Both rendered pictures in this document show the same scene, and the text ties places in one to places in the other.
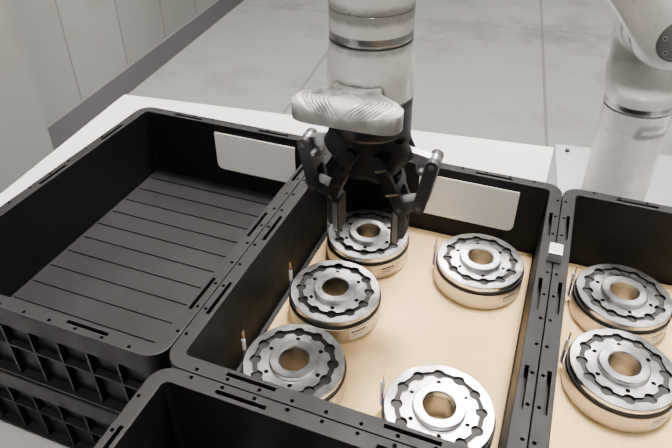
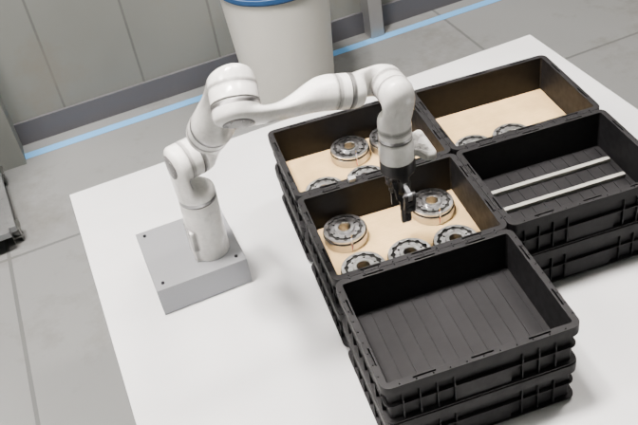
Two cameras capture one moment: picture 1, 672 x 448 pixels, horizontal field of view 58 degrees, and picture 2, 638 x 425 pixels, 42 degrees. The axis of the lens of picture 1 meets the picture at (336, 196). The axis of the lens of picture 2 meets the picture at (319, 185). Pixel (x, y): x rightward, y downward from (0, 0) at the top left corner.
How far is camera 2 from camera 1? 190 cm
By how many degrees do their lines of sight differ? 89
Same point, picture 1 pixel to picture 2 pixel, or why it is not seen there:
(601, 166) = (221, 228)
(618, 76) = (200, 191)
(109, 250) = not seen: hidden behind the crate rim
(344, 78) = (414, 144)
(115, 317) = (497, 321)
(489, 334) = (375, 220)
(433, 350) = (400, 228)
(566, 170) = (189, 274)
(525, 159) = (140, 337)
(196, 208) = (403, 362)
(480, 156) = (152, 360)
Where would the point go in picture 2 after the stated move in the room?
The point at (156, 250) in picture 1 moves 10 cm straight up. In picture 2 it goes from (449, 347) to (447, 313)
